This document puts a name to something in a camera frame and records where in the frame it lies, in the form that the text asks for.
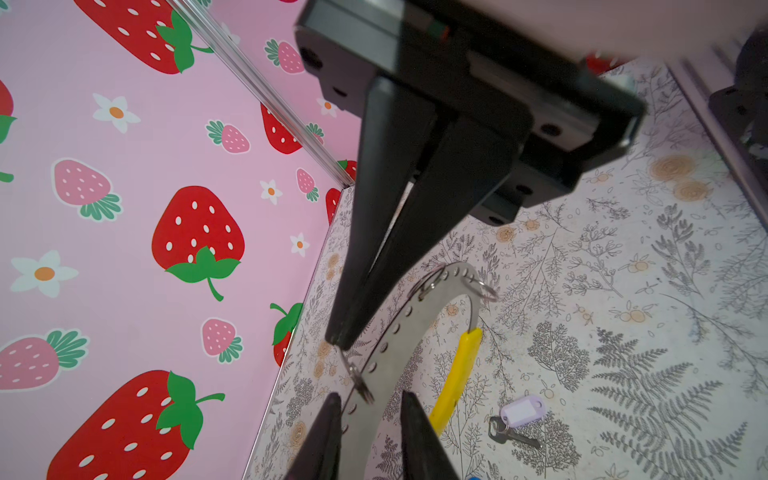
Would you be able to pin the metal keyring with yellow tag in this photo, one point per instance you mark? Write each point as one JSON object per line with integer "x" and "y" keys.
{"x": 375, "y": 381}

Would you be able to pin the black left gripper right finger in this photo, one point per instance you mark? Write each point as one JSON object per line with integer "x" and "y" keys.
{"x": 423, "y": 455}

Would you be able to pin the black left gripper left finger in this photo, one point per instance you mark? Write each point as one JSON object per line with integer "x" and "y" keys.
{"x": 319, "y": 456}

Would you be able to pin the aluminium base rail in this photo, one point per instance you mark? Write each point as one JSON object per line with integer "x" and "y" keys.
{"x": 726, "y": 85}

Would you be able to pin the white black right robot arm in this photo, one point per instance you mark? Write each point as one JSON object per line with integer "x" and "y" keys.
{"x": 621, "y": 29}

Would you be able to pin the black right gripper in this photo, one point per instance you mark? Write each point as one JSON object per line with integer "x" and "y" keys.
{"x": 408, "y": 69}

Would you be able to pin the aluminium corner post right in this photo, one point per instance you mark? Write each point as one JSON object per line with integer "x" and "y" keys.
{"x": 240, "y": 65}

